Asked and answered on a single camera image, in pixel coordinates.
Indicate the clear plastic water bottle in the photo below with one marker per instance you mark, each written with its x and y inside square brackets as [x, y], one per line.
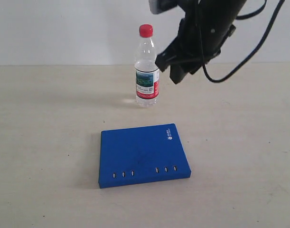
[146, 71]

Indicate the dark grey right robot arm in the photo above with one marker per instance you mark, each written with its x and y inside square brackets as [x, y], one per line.
[211, 9]

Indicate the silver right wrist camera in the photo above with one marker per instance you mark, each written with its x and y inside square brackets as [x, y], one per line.
[160, 6]

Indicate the blue ring binder notebook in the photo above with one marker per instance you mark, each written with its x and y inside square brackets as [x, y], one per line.
[141, 155]

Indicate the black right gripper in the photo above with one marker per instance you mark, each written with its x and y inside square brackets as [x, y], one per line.
[195, 44]

